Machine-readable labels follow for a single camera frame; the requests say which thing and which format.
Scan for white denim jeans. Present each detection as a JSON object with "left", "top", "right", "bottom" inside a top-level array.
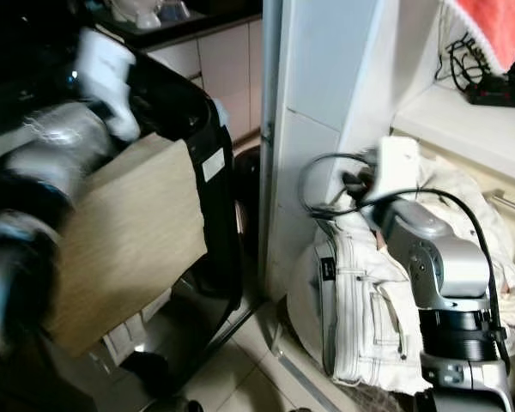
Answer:
[{"left": 307, "top": 153, "right": 515, "bottom": 397}]

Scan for black washing machine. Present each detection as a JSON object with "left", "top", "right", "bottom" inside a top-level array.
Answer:
[{"left": 0, "top": 0, "right": 246, "bottom": 412}]

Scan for white washer label sticker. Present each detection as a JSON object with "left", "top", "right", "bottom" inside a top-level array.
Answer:
[{"left": 203, "top": 148, "right": 226, "bottom": 183}]

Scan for beige floor cabinet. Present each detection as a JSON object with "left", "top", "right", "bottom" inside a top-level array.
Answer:
[{"left": 149, "top": 17, "right": 264, "bottom": 157}]

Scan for black power strip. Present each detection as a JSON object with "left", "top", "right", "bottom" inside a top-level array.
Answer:
[{"left": 463, "top": 72, "right": 515, "bottom": 109}]

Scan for red towel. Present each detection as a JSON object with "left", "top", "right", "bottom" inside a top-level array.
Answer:
[{"left": 441, "top": 0, "right": 515, "bottom": 76}]

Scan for beige cloth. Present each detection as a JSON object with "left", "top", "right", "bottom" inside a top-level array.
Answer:
[{"left": 46, "top": 133, "right": 209, "bottom": 358}]

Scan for white ceramic object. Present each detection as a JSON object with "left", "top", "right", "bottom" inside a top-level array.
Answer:
[{"left": 103, "top": 0, "right": 166, "bottom": 32}]

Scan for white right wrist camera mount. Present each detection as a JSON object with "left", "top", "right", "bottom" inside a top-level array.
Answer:
[{"left": 373, "top": 136, "right": 423, "bottom": 207}]

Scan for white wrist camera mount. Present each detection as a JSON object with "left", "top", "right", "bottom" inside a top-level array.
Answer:
[
  {"left": 373, "top": 136, "right": 423, "bottom": 207},
  {"left": 77, "top": 29, "right": 143, "bottom": 143}
]

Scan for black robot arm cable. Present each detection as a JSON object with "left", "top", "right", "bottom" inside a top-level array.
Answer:
[{"left": 296, "top": 152, "right": 512, "bottom": 366}]

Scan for grey metal door frame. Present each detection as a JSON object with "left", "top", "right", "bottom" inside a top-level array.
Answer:
[{"left": 256, "top": 0, "right": 286, "bottom": 298}]

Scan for black tangled power cable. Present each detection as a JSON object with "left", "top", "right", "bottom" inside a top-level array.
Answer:
[{"left": 433, "top": 33, "right": 495, "bottom": 92}]

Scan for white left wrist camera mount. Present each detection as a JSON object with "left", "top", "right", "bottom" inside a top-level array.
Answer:
[{"left": 77, "top": 29, "right": 143, "bottom": 143}]

